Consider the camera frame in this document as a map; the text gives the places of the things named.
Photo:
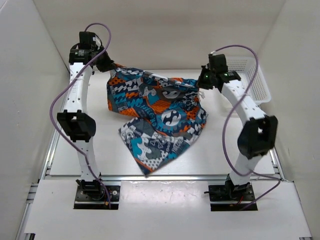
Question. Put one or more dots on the colourful patterned shorts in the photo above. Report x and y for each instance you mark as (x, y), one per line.
(167, 116)

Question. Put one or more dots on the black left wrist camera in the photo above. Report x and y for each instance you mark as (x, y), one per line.
(87, 40)

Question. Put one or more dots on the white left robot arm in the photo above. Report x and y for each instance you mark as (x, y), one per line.
(77, 125)

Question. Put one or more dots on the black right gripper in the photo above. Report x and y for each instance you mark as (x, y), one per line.
(201, 83)

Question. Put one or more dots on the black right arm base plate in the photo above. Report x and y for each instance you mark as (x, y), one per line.
(223, 201)

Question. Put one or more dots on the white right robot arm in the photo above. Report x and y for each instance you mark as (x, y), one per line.
(258, 132)

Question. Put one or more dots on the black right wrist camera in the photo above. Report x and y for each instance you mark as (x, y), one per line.
(217, 63)

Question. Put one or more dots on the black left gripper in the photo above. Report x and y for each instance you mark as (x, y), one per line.
(107, 64)

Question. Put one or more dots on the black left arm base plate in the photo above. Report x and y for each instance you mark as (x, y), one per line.
(99, 201)

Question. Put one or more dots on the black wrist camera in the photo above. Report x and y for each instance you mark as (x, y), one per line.
(217, 63)
(87, 40)

